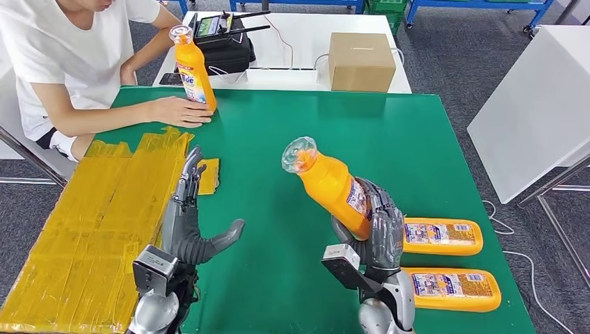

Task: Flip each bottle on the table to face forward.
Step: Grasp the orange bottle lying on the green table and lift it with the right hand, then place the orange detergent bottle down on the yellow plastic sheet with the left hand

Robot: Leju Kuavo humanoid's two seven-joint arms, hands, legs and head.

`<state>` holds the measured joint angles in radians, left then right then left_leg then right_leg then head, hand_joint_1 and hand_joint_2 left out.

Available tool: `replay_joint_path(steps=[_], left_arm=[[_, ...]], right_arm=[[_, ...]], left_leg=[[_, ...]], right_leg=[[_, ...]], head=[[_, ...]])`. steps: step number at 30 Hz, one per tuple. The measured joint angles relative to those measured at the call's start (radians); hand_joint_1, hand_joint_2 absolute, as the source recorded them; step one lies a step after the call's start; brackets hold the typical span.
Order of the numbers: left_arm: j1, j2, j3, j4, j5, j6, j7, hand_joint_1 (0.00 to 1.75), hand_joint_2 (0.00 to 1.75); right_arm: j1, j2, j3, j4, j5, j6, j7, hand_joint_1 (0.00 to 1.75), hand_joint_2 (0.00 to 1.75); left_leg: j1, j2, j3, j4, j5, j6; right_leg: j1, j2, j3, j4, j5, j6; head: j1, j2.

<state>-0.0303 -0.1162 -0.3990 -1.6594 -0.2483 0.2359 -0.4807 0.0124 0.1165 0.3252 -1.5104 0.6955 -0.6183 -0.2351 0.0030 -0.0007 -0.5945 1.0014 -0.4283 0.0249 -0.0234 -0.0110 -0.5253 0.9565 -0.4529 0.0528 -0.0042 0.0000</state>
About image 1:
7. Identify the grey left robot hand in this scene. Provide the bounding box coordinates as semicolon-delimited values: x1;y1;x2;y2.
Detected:
161;145;246;266

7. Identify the person's right hand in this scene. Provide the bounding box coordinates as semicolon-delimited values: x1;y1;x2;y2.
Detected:
150;95;214;129

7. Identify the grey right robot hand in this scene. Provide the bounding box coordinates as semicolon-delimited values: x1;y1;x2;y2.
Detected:
330;177;406;278

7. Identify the orange detergent bottle clear cap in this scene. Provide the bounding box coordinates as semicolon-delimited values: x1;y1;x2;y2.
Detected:
281;136;372;241
402;217;484;257
168;24;218;113
401;267;502;313

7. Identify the dark tablet computer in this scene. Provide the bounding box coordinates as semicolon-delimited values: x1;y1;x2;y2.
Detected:
159;13;200;88

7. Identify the black carry bag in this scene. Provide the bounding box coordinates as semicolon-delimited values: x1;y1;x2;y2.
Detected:
198;18;257;77

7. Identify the black remote controller with antennas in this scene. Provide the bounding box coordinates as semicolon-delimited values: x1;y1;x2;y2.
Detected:
193;10;272;46

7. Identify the yellow taped cardboard sheet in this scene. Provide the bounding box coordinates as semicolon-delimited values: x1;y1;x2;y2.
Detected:
0;127;221;333

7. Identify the blue metal rack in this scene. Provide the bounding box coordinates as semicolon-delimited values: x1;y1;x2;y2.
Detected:
229;0;366;14
405;0;554;33
154;0;190;17

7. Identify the person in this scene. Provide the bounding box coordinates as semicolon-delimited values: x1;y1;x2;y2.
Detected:
0;0;215;162

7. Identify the white rectangular desk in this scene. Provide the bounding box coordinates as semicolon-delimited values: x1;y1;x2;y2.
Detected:
152;12;413;94

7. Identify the brown cardboard box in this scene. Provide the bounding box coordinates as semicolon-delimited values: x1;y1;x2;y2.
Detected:
328;32;397;93

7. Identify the green plastic crate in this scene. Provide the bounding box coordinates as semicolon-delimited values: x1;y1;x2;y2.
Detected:
364;0;409;37

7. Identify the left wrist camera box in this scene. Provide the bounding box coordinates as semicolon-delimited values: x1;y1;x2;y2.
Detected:
132;245;180;296

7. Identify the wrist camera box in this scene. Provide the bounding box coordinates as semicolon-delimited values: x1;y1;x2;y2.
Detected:
132;245;180;296
321;244;383;294

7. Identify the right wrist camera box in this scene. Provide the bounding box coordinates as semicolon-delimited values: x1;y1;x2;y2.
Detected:
321;244;383;294

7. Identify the white charging cable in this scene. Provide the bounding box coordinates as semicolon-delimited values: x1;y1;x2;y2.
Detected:
207;64;248;86

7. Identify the thin brown desk cable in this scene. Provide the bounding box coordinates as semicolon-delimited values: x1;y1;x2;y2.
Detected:
263;15;296;70

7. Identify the white power cable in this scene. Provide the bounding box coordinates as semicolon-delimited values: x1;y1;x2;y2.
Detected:
314;47;405;70

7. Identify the white floor cable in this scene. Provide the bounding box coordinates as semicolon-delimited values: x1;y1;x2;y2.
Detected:
480;199;577;334

